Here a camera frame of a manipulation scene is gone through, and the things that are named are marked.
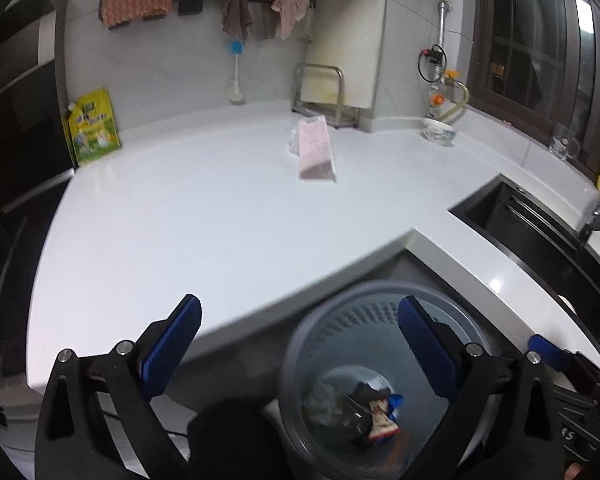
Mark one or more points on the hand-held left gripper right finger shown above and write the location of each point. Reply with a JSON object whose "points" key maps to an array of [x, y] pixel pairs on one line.
{"points": [[425, 345]]}

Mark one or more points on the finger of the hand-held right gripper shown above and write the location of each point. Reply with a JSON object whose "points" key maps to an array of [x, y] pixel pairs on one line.
{"points": [[547, 349]]}

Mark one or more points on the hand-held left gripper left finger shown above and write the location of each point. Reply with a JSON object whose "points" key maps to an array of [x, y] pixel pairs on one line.
{"points": [[172, 345]]}

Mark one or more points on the grey perforated trash bin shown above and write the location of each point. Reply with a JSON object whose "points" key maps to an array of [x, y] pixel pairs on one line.
{"points": [[345, 315]]}

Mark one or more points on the printed snack packet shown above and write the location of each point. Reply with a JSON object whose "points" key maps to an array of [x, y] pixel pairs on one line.
{"points": [[380, 427]]}

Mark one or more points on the white plastic wrapper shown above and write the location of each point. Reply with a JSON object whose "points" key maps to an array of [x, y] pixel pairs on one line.
{"points": [[322, 402]]}

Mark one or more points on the dark crumpled wad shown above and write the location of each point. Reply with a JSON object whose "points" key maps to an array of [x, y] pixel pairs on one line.
{"points": [[357, 417]]}

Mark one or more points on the black kitchen sink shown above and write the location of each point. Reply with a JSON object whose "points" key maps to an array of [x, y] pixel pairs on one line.
{"points": [[520, 230]]}

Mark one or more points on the metal faucet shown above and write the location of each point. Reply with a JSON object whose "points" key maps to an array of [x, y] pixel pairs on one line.
{"points": [[597, 205]]}

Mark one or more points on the glass mug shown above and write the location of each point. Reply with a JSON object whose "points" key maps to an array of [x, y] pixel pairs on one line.
{"points": [[560, 142]]}

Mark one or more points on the patterned white bowl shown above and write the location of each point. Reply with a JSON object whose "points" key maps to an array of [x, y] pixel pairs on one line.
{"points": [[437, 132]]}

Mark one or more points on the pink paper packet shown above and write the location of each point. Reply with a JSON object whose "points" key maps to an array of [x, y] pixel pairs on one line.
{"points": [[315, 150]]}

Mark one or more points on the green yellow pouch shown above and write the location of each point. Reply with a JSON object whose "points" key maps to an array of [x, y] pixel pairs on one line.
{"points": [[92, 130]]}

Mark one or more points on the brass gas valve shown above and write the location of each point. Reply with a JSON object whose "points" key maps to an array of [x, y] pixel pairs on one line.
{"points": [[436, 100]]}

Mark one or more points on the metal cutting board rack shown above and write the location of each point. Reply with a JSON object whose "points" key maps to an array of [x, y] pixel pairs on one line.
{"points": [[340, 100]]}

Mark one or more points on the white bottle brush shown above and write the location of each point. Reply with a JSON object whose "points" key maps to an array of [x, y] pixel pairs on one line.
{"points": [[236, 92]]}

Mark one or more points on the white cutting board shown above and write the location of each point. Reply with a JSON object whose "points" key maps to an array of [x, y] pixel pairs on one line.
{"points": [[350, 35]]}

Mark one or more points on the metal gas pipe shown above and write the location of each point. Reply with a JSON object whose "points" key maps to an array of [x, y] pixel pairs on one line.
{"points": [[443, 25]]}

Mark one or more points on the brown cloth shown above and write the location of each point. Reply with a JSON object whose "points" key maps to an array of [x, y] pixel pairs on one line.
{"points": [[237, 17]]}

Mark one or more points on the orange wavy cloth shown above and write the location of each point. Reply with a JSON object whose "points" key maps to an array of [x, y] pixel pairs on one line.
{"points": [[135, 2]]}

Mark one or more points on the pink cloth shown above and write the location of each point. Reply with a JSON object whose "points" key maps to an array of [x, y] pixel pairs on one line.
{"points": [[287, 12]]}

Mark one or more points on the dark window frame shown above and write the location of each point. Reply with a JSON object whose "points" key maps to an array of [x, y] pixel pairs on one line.
{"points": [[485, 35]]}

